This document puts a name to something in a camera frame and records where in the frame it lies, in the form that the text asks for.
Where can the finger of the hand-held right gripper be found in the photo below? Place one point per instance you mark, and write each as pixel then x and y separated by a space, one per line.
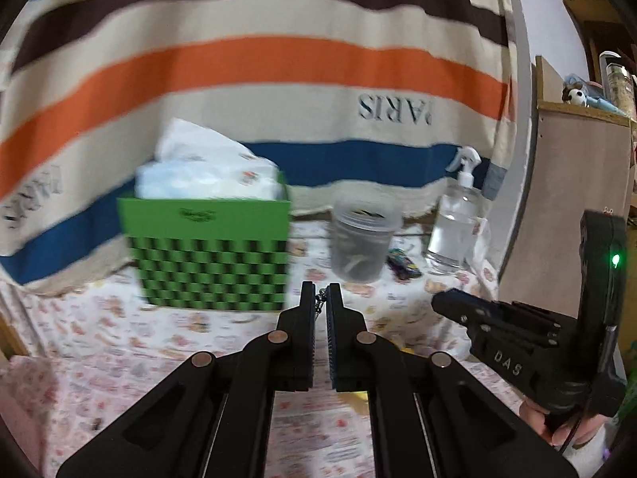
pixel 487 313

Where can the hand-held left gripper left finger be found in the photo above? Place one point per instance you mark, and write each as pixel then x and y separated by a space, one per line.
pixel 307 343

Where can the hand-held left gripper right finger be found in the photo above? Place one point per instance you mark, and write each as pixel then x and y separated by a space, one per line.
pixel 334 343

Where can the person's right hand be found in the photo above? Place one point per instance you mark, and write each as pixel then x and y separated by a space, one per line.
pixel 531 417

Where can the clear spray bottle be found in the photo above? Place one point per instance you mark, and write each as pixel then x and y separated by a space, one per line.
pixel 455 229

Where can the small colourful trinket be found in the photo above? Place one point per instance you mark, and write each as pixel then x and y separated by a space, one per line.
pixel 404 264

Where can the clear plastic container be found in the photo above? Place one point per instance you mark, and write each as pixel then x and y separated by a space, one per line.
pixel 366 244

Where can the green checkered box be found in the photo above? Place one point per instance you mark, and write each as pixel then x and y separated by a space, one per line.
pixel 209 254

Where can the wooden cabinet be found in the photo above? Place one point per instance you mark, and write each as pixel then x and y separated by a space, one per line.
pixel 562 169

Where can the white tissue packets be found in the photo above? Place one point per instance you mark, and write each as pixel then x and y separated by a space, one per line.
pixel 209 169

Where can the bear print cloth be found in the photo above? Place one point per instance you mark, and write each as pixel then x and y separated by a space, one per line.
pixel 99 318

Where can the small panda toy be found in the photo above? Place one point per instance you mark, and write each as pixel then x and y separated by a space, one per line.
pixel 575 95

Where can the clear storage jar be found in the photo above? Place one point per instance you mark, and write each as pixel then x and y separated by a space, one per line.
pixel 617 82

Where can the striped blanket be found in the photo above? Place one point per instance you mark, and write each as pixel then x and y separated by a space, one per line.
pixel 224 74

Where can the pink bear print bag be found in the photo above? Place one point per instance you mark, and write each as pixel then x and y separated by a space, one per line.
pixel 22 408

